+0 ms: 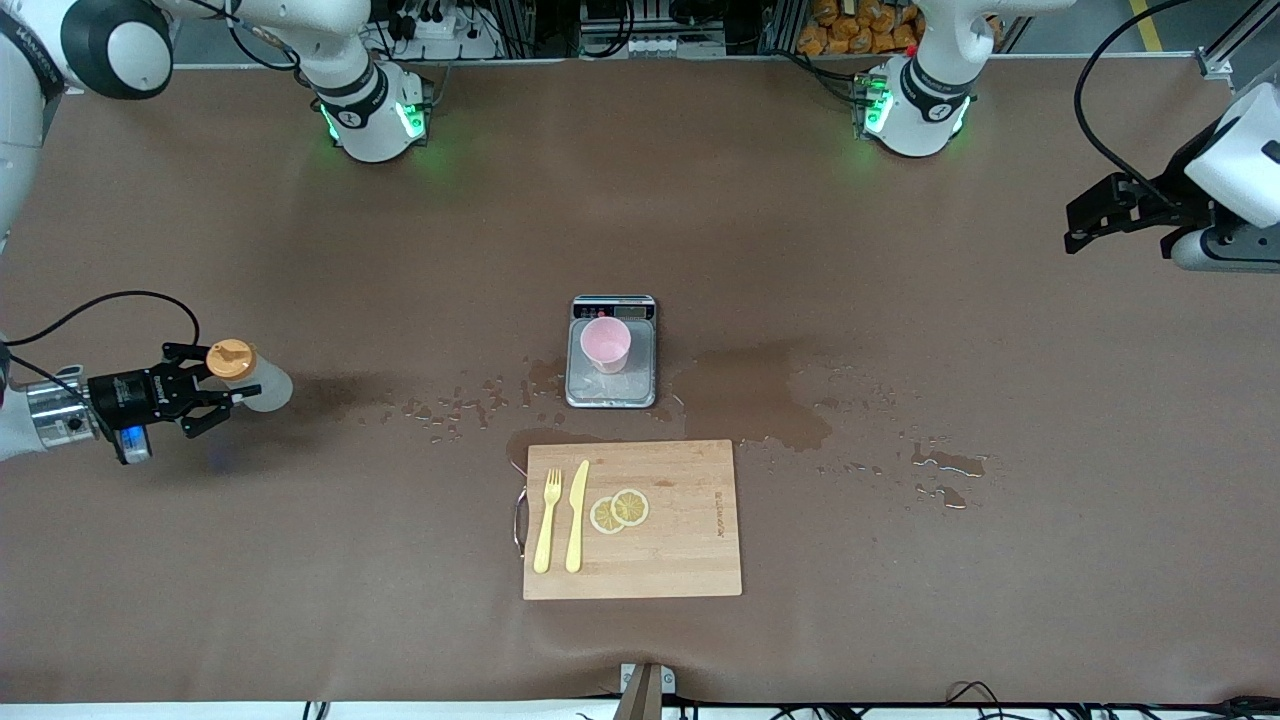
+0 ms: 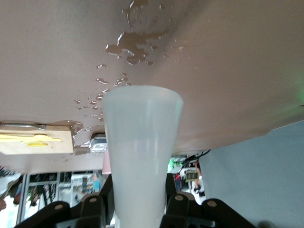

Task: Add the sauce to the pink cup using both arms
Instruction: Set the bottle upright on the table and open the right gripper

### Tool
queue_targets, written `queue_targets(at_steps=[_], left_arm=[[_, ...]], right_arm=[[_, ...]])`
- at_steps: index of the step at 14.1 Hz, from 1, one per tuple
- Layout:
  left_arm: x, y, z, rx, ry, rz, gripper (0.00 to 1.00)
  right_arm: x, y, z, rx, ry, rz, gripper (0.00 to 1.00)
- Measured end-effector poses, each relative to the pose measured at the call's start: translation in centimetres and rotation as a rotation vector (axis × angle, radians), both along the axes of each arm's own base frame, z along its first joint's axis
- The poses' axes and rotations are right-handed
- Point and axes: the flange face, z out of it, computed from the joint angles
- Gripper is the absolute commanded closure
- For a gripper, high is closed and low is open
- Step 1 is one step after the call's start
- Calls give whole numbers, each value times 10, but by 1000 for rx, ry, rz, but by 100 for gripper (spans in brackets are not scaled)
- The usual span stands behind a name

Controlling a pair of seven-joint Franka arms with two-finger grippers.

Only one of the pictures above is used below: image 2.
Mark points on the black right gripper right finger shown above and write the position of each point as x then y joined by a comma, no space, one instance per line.
185,213

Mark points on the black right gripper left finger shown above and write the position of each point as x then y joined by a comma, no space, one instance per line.
90,213

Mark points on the pink plastic cup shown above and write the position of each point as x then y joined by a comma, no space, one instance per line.
107,164

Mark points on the translucent squeeze bottle orange cap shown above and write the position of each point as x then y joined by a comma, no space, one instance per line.
142,142

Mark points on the silver digital kitchen scale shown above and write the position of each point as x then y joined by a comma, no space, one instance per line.
98,145

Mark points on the yellow plastic knife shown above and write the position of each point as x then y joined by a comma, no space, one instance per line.
51,139

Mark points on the brown table mat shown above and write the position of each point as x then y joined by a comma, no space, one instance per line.
213,71

